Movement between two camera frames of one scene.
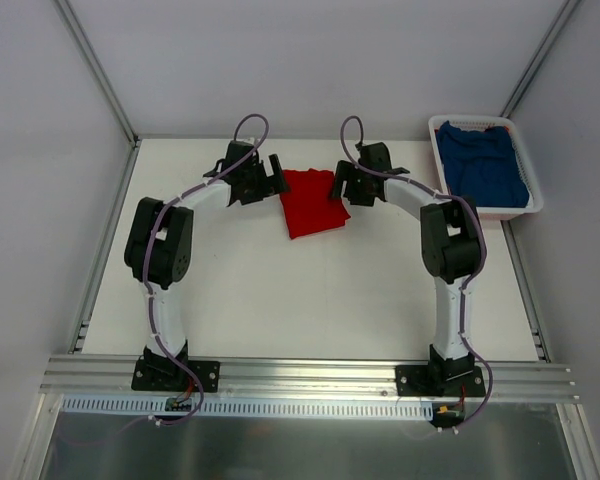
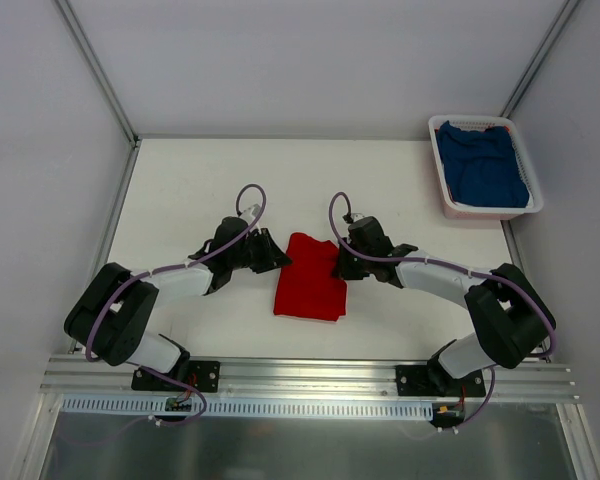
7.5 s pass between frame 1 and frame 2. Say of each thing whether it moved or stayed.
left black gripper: moved
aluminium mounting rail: stayed
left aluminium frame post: stayed
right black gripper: moved
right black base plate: stayed
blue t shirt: stayed
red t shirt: moved
